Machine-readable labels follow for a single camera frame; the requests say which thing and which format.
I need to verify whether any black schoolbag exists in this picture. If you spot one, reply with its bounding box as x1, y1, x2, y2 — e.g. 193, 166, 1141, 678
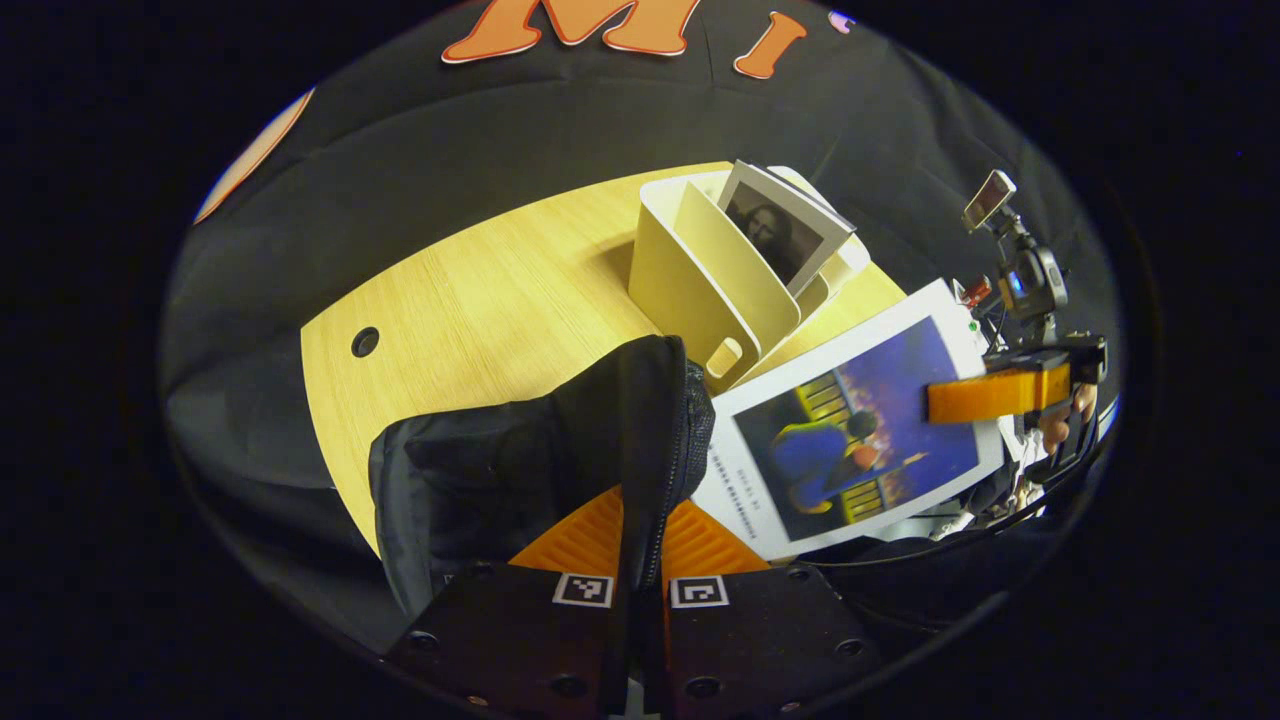
368, 335, 716, 616

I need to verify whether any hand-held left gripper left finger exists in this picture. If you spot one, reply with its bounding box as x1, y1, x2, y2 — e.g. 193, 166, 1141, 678
385, 487, 636, 716

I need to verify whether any white bookshelf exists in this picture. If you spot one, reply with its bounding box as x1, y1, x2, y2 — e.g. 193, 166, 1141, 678
628, 165, 871, 393

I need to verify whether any portrait cover book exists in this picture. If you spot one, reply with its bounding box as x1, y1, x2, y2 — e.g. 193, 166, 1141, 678
717, 160, 858, 298

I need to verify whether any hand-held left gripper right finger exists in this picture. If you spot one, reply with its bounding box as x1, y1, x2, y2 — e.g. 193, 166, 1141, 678
655, 500, 881, 716

